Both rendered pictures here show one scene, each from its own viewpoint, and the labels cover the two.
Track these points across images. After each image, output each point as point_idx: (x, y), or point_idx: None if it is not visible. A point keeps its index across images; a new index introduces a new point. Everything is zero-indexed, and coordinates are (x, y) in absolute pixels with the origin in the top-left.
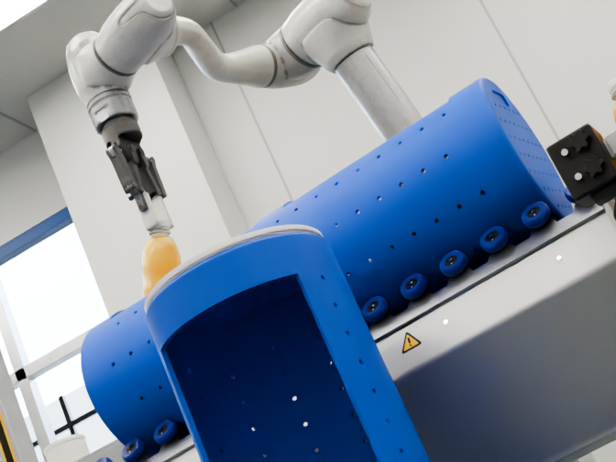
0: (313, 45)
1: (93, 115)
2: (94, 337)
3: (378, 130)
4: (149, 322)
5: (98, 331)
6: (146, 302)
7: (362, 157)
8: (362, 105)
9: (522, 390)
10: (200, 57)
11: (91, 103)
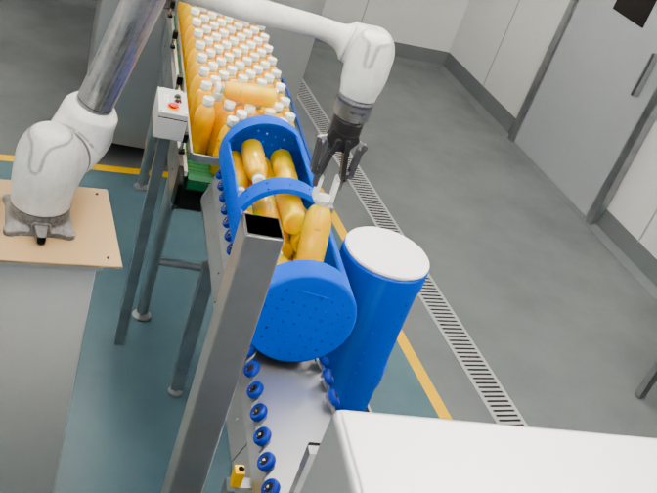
0: None
1: (371, 112)
2: (351, 290)
3: (132, 54)
4: (421, 283)
5: (348, 284)
6: (424, 275)
7: (307, 163)
8: (145, 33)
9: None
10: (289, 31)
11: (374, 103)
